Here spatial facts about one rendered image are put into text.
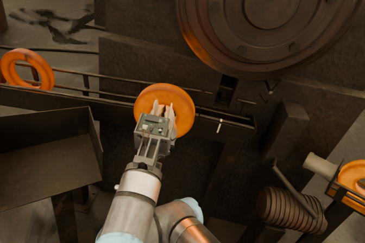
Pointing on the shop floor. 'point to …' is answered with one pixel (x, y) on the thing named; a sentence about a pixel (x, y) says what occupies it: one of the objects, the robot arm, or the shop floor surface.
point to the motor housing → (282, 216)
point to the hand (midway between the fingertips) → (165, 106)
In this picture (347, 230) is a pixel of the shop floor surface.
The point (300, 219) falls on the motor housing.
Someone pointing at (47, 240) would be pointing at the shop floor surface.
